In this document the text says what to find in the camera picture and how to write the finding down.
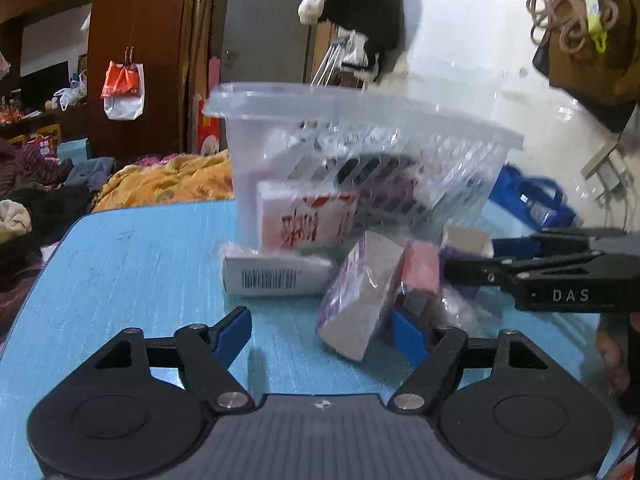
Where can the white purple box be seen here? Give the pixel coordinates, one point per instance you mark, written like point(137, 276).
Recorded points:
point(465, 241)

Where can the white clothes hangers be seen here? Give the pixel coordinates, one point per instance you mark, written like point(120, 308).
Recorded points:
point(332, 65)

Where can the brown hanging bag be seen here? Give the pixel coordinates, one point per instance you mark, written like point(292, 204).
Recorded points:
point(600, 85)

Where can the white barcode box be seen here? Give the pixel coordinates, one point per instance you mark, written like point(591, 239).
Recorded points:
point(280, 275)

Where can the orange white plastic bag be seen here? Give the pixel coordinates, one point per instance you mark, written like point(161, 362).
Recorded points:
point(122, 90)

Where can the black television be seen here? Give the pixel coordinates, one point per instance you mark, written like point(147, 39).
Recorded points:
point(45, 84)

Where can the wall power strip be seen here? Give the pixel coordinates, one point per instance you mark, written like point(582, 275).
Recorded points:
point(607, 170)

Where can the cardboard sheets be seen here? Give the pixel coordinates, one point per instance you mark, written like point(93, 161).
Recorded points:
point(196, 60)

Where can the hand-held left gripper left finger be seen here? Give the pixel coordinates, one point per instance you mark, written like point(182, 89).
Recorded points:
point(232, 329)

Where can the teal box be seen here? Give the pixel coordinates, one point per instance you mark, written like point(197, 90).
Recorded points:
point(73, 150)

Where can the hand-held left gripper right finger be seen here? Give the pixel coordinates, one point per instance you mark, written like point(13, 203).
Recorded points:
point(410, 336)

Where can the pink board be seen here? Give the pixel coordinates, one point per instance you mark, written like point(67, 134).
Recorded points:
point(214, 80)

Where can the orange floral blanket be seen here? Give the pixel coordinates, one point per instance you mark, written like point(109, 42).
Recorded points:
point(165, 182)

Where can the grey metal door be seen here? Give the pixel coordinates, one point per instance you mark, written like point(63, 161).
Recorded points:
point(265, 35)

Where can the black hanging garment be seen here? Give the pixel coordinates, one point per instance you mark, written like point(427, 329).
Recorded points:
point(370, 15)

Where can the clear plastic basket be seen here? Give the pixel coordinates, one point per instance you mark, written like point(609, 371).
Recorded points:
point(370, 130)

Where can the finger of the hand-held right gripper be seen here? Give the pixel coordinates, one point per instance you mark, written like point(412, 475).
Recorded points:
point(480, 271)
point(510, 249)

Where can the person's right hand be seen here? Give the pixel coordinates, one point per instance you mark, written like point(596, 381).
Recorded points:
point(612, 355)

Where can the beige cloth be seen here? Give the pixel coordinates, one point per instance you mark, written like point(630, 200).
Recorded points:
point(14, 220)

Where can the blue tote bag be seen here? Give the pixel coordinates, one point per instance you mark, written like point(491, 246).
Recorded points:
point(537, 200)

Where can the pink white box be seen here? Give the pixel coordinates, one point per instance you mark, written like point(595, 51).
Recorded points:
point(305, 220)

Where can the brown wooden wardrobe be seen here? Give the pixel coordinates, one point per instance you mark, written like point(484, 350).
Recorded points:
point(140, 20)

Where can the clear plastic wrap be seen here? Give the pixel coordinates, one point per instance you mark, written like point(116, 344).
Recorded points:
point(452, 312)

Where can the purple grey box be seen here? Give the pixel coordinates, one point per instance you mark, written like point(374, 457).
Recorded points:
point(355, 300)

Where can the grey cloth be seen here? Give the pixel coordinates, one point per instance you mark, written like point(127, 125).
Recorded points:
point(90, 172)

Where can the red patterned bag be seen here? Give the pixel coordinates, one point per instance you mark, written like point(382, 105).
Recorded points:
point(42, 147)

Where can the pile of dark clothes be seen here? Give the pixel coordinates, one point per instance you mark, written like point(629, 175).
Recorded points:
point(35, 180)

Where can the red gift box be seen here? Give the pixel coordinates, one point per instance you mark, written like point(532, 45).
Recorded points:
point(209, 132)

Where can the small pink box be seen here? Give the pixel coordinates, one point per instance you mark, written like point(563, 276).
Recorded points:
point(420, 270)

